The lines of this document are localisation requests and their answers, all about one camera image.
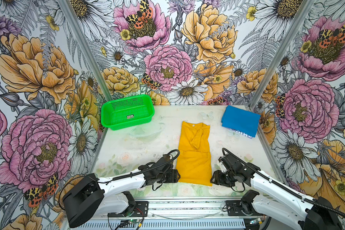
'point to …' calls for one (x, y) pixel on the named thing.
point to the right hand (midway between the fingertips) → (216, 186)
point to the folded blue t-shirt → (241, 120)
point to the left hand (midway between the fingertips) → (173, 180)
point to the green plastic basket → (118, 113)
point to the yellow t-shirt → (194, 156)
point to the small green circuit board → (133, 221)
